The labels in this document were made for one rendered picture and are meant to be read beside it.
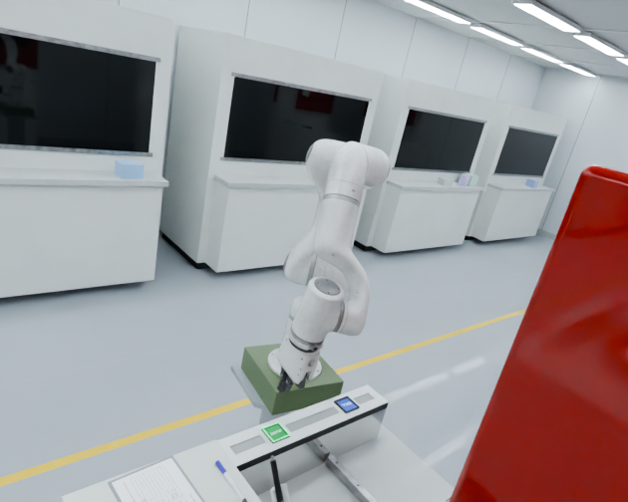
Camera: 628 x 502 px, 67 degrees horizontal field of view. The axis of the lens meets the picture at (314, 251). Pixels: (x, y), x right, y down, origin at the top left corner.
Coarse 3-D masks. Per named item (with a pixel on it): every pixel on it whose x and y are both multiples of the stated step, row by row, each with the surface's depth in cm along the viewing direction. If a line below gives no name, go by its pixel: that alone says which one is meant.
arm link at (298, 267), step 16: (320, 144) 128; (336, 144) 128; (320, 160) 127; (320, 176) 130; (320, 192) 133; (304, 240) 147; (288, 256) 151; (304, 256) 146; (288, 272) 150; (304, 272) 149
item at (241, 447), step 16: (368, 400) 147; (384, 400) 148; (288, 416) 133; (304, 416) 134; (320, 416) 136; (336, 416) 137; (352, 416) 138; (240, 432) 123; (256, 432) 124; (288, 432) 127; (304, 432) 128; (224, 448) 117; (240, 448) 119; (256, 448) 119; (272, 448) 120; (240, 464) 114
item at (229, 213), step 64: (192, 64) 405; (256, 64) 387; (320, 64) 426; (192, 128) 414; (256, 128) 411; (320, 128) 455; (192, 192) 423; (256, 192) 410; (192, 256) 432; (256, 256) 439
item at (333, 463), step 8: (328, 456) 137; (328, 464) 137; (336, 464) 135; (336, 472) 134; (344, 472) 132; (344, 480) 132; (352, 480) 130; (352, 488) 130; (360, 488) 128; (360, 496) 128; (368, 496) 126
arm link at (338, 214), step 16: (320, 208) 113; (336, 208) 109; (352, 208) 110; (320, 224) 110; (336, 224) 108; (352, 224) 110; (320, 240) 109; (336, 240) 108; (320, 256) 110; (336, 256) 108; (352, 256) 108; (352, 272) 109; (352, 288) 111; (368, 288) 109; (352, 304) 108; (368, 304) 109; (352, 320) 107
